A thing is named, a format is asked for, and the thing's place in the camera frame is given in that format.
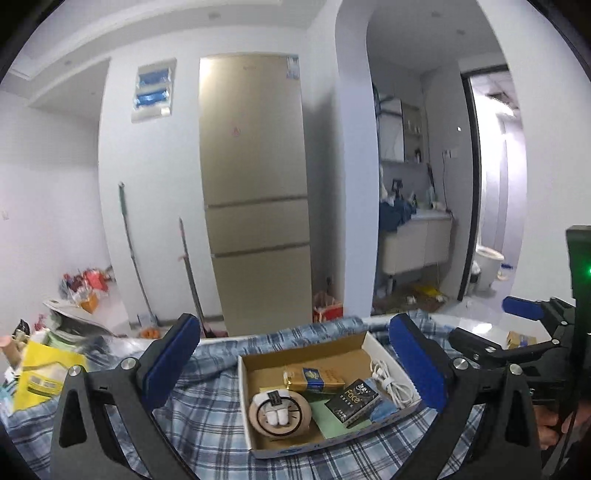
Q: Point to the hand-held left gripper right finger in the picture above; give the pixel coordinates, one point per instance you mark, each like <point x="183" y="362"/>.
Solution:
<point x="415" y="364"/>

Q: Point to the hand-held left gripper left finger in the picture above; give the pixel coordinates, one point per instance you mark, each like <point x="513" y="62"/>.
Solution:
<point x="171" y="364"/>

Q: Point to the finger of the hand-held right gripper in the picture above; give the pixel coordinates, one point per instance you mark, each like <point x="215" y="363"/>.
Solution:
<point x="475" y="346"/>
<point x="521" y="307"/>

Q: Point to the black tissue pack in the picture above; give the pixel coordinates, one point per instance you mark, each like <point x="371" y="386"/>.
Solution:
<point x="353" y="399"/>

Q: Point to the shallow cardboard box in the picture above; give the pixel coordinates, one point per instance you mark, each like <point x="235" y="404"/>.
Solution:
<point x="258" y="369"/>

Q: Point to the gold and blue packet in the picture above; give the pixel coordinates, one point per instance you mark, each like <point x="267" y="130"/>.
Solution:
<point x="318" y="376"/>

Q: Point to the pale green packet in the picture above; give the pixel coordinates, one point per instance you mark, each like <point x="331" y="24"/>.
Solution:
<point x="332" y="422"/>

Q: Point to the person's right hand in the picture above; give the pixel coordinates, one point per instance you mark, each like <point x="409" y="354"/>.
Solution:
<point x="551" y="427"/>

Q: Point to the small yellow box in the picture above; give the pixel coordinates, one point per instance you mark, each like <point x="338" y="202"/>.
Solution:
<point x="521" y="340"/>

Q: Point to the white toilet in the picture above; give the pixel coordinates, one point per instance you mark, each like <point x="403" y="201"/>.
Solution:
<point x="488" y="267"/>

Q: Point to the blue tissue pack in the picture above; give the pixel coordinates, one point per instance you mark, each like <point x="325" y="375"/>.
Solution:
<point x="384" y="410"/>

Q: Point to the blue plaid blanket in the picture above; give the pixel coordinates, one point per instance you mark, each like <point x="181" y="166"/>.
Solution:
<point x="212" y="415"/>

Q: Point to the red bag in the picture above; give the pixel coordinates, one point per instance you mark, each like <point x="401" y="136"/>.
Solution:
<point x="328" y="308"/>

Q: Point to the stack of grey papers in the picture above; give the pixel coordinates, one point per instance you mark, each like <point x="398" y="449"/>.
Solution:
<point x="74" y="323"/>

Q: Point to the pile of colourful bags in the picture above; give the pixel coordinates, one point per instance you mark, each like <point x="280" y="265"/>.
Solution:
<point x="85" y="286"/>

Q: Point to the white vanity cabinet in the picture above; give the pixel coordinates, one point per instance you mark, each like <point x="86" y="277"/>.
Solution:
<point x="411" y="247"/>

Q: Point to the yellow plastic bag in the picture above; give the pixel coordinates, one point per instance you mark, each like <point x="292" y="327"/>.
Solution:
<point x="44" y="376"/>

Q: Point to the blue clothes pile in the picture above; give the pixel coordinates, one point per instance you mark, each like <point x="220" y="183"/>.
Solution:
<point x="397" y="214"/>

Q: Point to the beige tall refrigerator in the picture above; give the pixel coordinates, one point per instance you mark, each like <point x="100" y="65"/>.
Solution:
<point x="254" y="184"/>

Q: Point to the wall shelf cabinet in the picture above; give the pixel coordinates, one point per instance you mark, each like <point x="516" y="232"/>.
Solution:
<point x="400" y="129"/>

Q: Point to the wall electrical panel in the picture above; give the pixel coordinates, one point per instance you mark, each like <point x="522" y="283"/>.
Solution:
<point x="153" y="90"/>

